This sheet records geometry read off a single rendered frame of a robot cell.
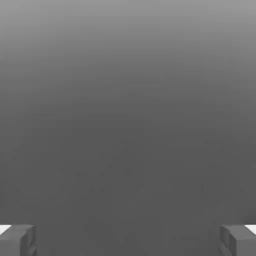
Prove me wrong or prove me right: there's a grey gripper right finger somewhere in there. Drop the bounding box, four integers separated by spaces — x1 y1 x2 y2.
219 223 256 256

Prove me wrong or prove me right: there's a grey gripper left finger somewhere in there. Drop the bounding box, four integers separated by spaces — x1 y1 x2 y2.
0 223 38 256

